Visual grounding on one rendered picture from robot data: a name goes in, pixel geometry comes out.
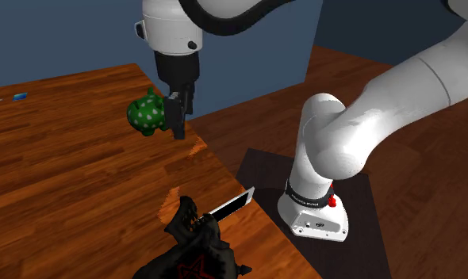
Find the dark robot stand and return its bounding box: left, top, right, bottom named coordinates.
left=236, top=147, right=393, bottom=279

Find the black dragon figure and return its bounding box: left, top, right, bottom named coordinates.
left=132, top=195, right=253, bottom=279

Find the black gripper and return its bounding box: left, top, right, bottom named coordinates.
left=153, top=50, right=201, bottom=140

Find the green white-spotted piggy bank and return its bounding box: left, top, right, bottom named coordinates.
left=126, top=86, right=167, bottom=137

